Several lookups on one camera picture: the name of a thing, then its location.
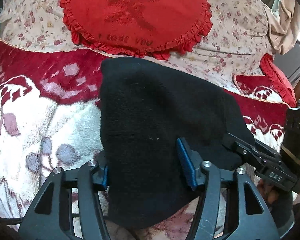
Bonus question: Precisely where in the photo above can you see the black knit pants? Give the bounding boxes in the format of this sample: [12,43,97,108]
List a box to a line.
[100,57,254,229]

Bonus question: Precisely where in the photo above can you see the person's right hand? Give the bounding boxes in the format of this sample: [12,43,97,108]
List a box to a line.
[257,179,279,205]

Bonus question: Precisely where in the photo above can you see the red and white plush blanket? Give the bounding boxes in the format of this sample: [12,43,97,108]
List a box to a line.
[0,38,296,240]

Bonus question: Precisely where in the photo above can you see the floral beige quilt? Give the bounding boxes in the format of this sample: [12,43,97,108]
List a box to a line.
[0,0,278,103]

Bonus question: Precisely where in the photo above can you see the beige cloth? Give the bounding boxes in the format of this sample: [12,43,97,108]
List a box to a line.
[264,0,300,55]

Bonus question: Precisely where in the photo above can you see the red heart-shaped frilled pillow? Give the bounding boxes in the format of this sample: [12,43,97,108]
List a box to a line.
[60,0,212,60]

